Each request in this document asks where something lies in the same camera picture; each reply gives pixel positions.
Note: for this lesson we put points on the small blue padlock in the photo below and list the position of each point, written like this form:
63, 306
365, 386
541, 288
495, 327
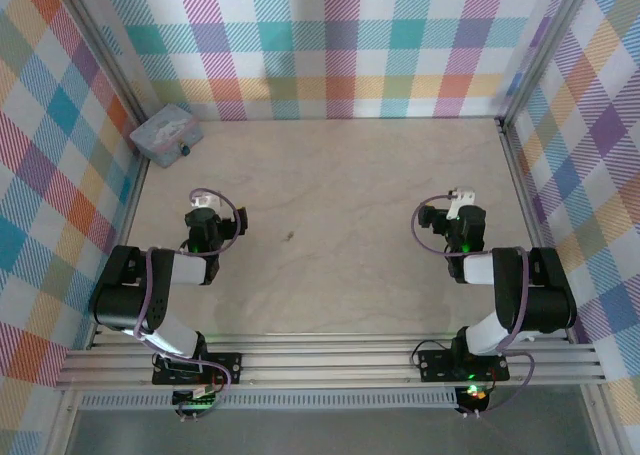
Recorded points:
185, 150

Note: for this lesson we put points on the light blue pouch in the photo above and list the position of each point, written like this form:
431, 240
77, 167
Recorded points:
162, 132

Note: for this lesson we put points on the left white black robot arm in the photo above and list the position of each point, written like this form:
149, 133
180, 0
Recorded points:
120, 305

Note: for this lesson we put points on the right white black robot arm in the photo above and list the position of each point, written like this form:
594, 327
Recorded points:
540, 300

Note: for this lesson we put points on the left green controller board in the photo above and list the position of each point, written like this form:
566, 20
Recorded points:
197, 402

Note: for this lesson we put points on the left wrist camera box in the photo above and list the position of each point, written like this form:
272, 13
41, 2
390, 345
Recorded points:
206, 202

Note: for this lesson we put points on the right aluminium side rail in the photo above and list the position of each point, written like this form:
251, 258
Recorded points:
525, 200

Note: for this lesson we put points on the aluminium side rail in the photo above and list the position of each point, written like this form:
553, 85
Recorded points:
525, 200
125, 215

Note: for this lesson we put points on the left aluminium side rail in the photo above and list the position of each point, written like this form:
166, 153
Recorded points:
125, 215

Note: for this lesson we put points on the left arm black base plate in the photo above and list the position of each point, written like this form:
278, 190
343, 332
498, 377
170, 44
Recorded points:
227, 367

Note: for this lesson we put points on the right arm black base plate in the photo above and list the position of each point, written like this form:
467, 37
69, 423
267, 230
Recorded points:
435, 367

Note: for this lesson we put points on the wide aluminium mounting rail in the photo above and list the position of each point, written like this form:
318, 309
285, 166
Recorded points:
325, 365

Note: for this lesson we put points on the right aluminium frame post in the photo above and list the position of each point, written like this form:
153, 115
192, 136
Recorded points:
545, 40

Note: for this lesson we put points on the aluminium frame post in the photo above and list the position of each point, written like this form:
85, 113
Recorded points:
545, 40
100, 50

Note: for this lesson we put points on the left aluminium frame post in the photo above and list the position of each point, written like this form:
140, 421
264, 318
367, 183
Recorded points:
100, 50

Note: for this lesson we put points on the aluminium frame leg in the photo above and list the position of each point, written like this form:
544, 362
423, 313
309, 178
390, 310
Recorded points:
62, 425
602, 425

